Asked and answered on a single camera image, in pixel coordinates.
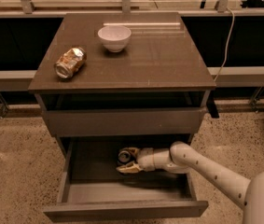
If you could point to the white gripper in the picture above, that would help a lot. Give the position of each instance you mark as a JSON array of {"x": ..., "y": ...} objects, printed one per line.
[{"x": 145, "y": 161}]

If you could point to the blue pepsi can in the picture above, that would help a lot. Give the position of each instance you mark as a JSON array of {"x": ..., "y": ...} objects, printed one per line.
[{"x": 124, "y": 157}]

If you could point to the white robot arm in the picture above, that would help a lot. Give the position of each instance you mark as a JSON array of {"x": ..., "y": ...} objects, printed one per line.
[{"x": 179, "y": 158}]

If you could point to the top grey drawer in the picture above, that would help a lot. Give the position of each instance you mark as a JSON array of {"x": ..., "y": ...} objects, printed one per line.
[{"x": 124, "y": 122}]

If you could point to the open middle drawer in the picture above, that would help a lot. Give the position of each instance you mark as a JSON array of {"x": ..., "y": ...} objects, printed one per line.
[{"x": 92, "y": 189}]

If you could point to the grey drawer cabinet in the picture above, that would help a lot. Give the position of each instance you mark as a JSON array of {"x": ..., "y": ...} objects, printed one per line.
[{"x": 160, "y": 68}]

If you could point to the crushed gold can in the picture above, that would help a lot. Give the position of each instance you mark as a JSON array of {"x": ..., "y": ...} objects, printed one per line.
[{"x": 70, "y": 62}]

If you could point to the white ceramic bowl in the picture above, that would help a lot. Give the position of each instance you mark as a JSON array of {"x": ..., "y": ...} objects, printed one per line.
[{"x": 115, "y": 37}]

